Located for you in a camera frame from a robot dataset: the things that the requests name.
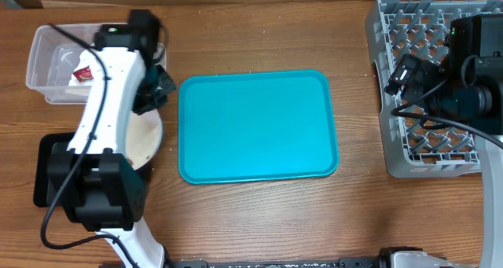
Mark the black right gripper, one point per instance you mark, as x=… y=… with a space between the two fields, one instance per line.
x=413 y=89

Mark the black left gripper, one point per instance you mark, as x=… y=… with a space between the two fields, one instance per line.
x=145 y=105

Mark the white dinner plate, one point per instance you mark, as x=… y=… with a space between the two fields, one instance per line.
x=144 y=136

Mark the red ketchup packet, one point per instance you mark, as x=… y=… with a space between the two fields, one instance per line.
x=83 y=75

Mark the white napkin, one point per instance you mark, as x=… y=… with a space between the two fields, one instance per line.
x=81 y=89

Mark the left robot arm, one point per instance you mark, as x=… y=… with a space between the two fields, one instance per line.
x=123 y=54

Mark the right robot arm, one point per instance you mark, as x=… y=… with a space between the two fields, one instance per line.
x=465 y=92

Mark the grey dishwasher rack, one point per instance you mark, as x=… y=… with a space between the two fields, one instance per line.
x=395 y=28

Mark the teal serving tray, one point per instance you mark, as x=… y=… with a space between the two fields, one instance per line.
x=251 y=127

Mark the clear plastic bin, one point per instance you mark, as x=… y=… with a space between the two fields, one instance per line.
x=51 y=61

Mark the black plastic tray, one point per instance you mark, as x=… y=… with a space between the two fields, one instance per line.
x=41 y=169

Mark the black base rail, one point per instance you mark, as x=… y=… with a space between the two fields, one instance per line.
x=345 y=262

